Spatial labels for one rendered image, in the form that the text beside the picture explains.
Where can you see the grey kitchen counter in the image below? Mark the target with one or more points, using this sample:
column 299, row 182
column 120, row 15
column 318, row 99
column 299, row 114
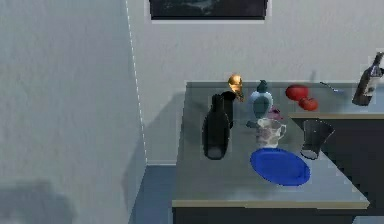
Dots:
column 220, row 180

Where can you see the dark green bottle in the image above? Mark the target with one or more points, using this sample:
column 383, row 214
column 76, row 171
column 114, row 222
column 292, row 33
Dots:
column 216, row 130

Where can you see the black cylinder container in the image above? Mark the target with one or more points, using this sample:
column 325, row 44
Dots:
column 230, row 106

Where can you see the golden round ornament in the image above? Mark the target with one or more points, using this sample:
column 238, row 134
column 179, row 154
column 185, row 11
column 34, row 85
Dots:
column 235, row 83

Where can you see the pale blue spray bottle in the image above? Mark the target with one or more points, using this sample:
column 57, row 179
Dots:
column 261, row 101

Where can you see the white patterned mug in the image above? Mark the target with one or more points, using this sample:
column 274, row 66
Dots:
column 268, row 133

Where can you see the small purple object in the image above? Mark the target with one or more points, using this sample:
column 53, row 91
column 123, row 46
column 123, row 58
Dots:
column 275, row 113

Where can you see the blue plate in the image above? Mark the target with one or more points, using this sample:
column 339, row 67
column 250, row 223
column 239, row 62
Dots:
column 280, row 166

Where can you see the large red tomato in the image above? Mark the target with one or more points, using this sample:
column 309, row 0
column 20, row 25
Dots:
column 296, row 92

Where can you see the small red tomato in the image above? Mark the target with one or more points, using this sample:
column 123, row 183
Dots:
column 308, row 104

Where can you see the silver spoon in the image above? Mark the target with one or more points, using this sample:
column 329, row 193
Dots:
column 331, row 87

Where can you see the dark wine bottle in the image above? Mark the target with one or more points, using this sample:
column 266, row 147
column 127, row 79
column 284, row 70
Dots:
column 368, row 83

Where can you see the dark framed wall picture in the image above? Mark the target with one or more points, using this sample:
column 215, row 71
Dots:
column 206, row 8

